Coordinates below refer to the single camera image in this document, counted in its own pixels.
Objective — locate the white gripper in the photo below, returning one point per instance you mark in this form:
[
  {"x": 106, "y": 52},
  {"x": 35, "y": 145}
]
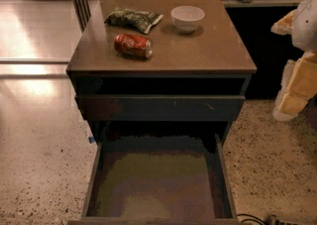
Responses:
[{"x": 306, "y": 28}]

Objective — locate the red coke can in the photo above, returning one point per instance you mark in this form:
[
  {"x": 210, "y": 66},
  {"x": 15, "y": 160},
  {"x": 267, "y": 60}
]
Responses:
[{"x": 133, "y": 45}]

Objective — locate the dark wooden drawer cabinet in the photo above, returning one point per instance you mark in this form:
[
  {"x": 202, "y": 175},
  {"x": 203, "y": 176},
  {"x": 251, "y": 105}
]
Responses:
[{"x": 212, "y": 61}]

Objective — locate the open middle drawer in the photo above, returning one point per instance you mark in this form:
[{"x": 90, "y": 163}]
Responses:
[{"x": 159, "y": 181}]

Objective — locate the closed top drawer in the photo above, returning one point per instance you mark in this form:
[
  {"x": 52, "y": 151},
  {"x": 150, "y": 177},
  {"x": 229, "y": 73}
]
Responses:
[{"x": 159, "y": 108}]

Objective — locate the white ceramic bowl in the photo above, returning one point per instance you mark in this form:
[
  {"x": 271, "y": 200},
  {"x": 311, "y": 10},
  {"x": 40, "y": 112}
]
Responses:
[{"x": 186, "y": 19}]

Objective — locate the green chip bag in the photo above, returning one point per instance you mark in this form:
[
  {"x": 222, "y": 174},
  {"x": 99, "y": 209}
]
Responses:
[{"x": 142, "y": 21}]

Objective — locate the blue tape piece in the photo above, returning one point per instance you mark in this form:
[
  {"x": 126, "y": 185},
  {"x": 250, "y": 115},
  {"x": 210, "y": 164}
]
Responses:
[{"x": 91, "y": 140}]

